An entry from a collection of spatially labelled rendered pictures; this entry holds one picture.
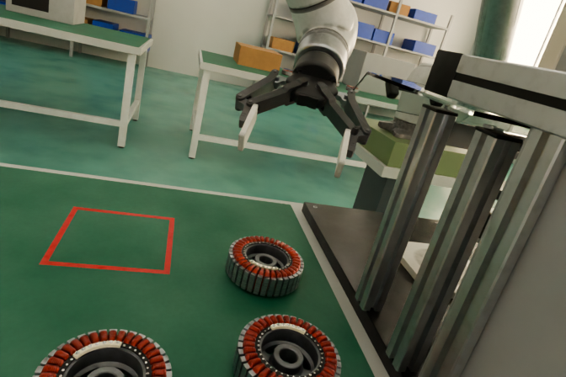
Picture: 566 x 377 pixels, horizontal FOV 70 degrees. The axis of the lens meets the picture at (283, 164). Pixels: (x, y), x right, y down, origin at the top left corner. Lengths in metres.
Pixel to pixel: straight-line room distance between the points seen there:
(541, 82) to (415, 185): 0.20
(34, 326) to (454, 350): 0.41
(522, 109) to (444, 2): 8.04
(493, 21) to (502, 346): 1.00
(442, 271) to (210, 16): 6.82
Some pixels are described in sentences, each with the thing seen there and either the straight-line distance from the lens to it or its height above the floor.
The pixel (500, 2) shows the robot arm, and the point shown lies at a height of 1.29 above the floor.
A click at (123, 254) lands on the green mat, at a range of 0.62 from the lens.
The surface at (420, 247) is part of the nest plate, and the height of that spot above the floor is 0.78.
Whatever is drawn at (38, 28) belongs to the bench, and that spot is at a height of 0.73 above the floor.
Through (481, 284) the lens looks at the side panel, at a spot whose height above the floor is 0.94.
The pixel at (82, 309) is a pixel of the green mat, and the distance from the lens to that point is 0.53.
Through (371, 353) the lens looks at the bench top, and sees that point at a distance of 0.57.
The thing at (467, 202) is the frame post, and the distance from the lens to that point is 0.43.
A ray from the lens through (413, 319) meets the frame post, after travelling 0.49.
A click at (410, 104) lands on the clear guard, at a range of 0.77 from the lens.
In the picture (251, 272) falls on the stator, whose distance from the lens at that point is 0.57.
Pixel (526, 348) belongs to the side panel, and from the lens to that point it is 0.38.
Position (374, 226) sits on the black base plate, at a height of 0.77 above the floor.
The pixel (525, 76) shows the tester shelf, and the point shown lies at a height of 1.11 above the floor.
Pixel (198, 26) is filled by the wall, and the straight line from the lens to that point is 7.12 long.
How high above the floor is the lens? 1.09
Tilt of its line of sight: 18 degrees down
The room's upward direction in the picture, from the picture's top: 14 degrees clockwise
